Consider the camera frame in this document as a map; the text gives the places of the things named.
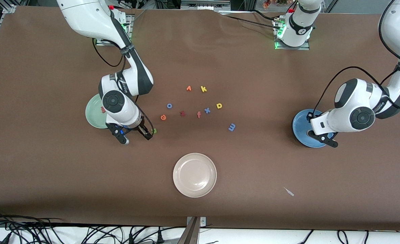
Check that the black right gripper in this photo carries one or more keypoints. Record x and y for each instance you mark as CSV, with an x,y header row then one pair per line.
x,y
140,127

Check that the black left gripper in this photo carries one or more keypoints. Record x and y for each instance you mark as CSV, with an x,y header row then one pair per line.
x,y
308,118

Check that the blue foam letter m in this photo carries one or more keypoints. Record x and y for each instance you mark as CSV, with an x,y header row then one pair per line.
x,y
232,127

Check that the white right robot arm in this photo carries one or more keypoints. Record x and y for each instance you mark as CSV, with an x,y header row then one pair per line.
x,y
125,84

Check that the blue plate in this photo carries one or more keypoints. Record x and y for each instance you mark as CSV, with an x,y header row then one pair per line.
x,y
300,128

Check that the dark red foam letter z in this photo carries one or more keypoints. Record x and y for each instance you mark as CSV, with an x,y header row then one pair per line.
x,y
183,113

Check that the green plate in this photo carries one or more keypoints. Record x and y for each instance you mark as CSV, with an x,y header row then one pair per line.
x,y
93,115

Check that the beige plate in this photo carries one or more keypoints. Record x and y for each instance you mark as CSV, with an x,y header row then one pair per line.
x,y
194,175

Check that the blue foam letter x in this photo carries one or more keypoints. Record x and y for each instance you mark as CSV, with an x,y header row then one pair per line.
x,y
207,110

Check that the small white paper scrap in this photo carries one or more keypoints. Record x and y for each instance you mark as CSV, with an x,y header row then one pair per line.
x,y
289,192

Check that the brown table cover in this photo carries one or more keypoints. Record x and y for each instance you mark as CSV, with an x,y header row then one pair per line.
x,y
50,162

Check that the orange decorative item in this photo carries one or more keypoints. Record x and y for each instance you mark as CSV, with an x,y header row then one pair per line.
x,y
267,4

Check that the grey metal box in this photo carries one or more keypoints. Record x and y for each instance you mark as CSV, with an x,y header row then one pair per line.
x,y
205,4

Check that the silver metal bracket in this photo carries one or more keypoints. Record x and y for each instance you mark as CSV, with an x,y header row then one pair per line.
x,y
202,222

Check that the grey metal post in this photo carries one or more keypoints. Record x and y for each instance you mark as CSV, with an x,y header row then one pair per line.
x,y
189,234

